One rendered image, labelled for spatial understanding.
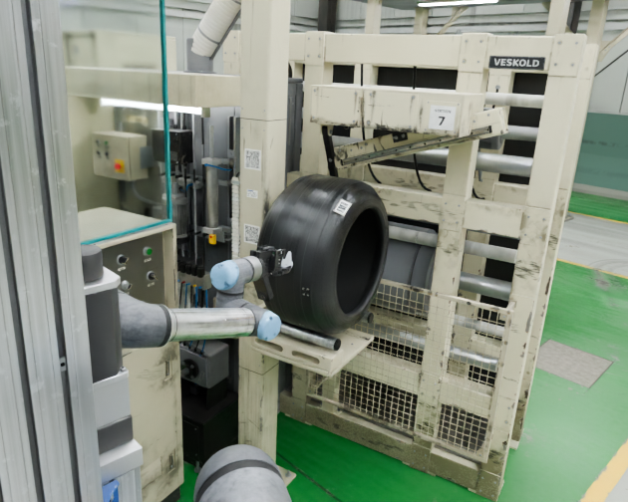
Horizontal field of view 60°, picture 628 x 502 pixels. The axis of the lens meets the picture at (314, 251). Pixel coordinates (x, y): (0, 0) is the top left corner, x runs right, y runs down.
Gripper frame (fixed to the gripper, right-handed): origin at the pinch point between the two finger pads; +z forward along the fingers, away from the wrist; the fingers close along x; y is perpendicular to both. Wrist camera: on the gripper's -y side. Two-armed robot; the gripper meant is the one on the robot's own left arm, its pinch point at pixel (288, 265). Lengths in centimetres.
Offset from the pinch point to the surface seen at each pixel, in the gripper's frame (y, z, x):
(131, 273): -13, -14, 57
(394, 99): 58, 41, -12
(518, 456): -107, 132, -69
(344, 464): -114, 76, 3
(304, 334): -29.4, 18.2, 1.4
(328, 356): -34.3, 17.3, -9.8
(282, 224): 11.8, 4.7, 7.0
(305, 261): 2.0, 1.9, -5.0
